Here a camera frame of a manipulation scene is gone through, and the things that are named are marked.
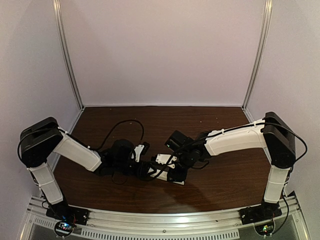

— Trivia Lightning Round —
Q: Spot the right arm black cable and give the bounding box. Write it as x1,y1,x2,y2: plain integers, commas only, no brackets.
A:
136,119,308,221

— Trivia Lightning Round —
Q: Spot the left aluminium frame post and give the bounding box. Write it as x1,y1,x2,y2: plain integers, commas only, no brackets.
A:
52,0,84,110

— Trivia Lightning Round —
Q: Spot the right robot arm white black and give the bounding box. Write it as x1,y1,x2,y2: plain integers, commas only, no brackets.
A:
156,111,296,225

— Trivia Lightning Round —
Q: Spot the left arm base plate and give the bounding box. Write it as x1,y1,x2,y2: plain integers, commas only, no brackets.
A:
45,204,90,226

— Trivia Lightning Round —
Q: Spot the front aluminium rail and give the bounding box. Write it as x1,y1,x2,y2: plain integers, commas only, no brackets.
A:
17,196,311,240

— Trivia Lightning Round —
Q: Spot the white remote control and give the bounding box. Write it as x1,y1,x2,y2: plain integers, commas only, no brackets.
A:
171,180,185,186

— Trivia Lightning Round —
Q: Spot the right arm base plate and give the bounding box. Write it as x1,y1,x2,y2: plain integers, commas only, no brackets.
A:
239,203,282,225

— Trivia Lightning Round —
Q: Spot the right aluminium frame post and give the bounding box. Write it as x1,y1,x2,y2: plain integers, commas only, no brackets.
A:
242,0,273,111

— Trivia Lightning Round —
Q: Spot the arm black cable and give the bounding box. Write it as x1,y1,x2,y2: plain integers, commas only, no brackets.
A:
136,119,308,221
16,120,145,186

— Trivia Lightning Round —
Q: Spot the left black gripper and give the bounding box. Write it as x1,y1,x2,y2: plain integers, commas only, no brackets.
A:
114,160,157,179

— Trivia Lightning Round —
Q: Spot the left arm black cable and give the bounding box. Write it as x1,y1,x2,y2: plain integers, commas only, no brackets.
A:
16,120,145,186

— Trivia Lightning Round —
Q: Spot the aluminium frame post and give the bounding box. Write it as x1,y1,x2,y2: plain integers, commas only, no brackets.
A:
52,0,84,110
242,0,273,111

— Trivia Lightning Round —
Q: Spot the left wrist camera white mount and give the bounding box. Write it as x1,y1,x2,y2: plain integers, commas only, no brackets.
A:
131,142,150,163

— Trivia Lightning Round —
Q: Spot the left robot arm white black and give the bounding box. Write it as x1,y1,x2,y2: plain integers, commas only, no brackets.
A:
17,117,156,222

